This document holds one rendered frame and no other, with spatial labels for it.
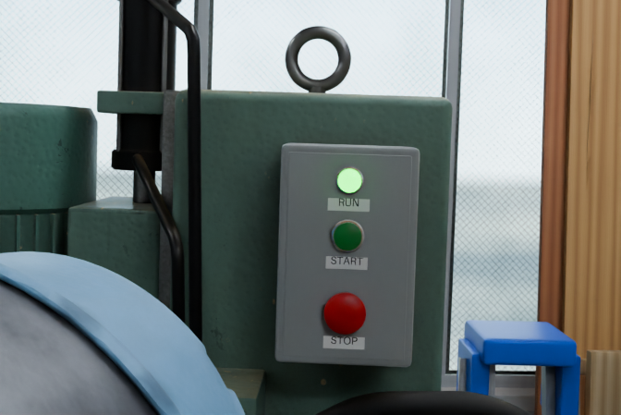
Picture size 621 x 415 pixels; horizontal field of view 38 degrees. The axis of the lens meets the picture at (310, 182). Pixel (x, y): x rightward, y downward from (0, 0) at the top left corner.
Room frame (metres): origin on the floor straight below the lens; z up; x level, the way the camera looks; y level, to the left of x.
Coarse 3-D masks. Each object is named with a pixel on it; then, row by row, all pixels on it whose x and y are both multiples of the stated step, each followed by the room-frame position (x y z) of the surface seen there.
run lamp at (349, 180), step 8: (344, 168) 0.64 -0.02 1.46; (352, 168) 0.64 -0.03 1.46; (336, 176) 0.64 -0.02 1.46; (344, 176) 0.64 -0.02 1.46; (352, 176) 0.64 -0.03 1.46; (360, 176) 0.64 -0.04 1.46; (336, 184) 0.64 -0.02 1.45; (344, 184) 0.64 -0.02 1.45; (352, 184) 0.64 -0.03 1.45; (360, 184) 0.64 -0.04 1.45; (344, 192) 0.64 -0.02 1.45; (352, 192) 0.64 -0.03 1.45
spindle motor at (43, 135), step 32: (0, 128) 0.74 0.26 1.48; (32, 128) 0.75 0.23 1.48; (64, 128) 0.77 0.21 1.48; (96, 128) 0.83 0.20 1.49; (0, 160) 0.74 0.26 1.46; (32, 160) 0.75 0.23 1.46; (64, 160) 0.78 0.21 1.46; (96, 160) 0.84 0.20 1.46; (0, 192) 0.74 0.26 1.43; (32, 192) 0.75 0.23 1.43; (64, 192) 0.78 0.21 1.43; (0, 224) 0.75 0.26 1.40; (32, 224) 0.76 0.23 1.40; (64, 224) 0.78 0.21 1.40
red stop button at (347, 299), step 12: (336, 300) 0.63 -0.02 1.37; (348, 300) 0.63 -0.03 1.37; (360, 300) 0.64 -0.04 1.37; (324, 312) 0.64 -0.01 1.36; (336, 312) 0.63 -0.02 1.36; (348, 312) 0.63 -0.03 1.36; (360, 312) 0.63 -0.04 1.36; (336, 324) 0.63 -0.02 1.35; (348, 324) 0.63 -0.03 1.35; (360, 324) 0.63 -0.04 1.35
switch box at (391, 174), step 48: (288, 144) 0.65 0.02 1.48; (336, 144) 0.68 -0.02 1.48; (288, 192) 0.64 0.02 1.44; (336, 192) 0.64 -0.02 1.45; (384, 192) 0.64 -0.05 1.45; (288, 240) 0.64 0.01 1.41; (384, 240) 0.64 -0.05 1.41; (288, 288) 0.64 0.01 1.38; (336, 288) 0.64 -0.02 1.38; (384, 288) 0.64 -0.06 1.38; (288, 336) 0.64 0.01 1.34; (384, 336) 0.64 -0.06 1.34
